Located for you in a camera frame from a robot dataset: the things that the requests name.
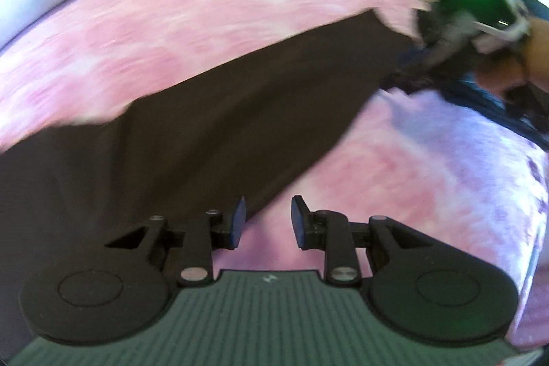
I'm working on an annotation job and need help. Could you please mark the dark brown pants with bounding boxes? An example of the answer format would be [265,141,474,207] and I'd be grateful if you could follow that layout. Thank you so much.
[0,8,425,350]

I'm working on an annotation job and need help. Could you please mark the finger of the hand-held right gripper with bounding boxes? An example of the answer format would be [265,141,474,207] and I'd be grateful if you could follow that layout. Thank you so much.
[388,46,477,93]
[416,8,475,50]

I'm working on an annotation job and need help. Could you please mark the pink floral blanket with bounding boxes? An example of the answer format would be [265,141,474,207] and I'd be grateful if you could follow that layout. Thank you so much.
[0,0,549,350]

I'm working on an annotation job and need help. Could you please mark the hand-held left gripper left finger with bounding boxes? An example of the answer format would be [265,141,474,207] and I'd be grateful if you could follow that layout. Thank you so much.
[104,196,248,288]

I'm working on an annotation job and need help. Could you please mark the person's right forearm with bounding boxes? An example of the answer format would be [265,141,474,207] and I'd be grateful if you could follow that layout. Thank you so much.
[521,16,549,83]

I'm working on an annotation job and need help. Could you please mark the person's right hand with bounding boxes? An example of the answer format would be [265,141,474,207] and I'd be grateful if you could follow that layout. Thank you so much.
[474,48,533,101]

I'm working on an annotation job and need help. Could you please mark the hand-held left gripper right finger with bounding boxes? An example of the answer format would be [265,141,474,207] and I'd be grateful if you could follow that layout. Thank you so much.
[290,195,433,288]

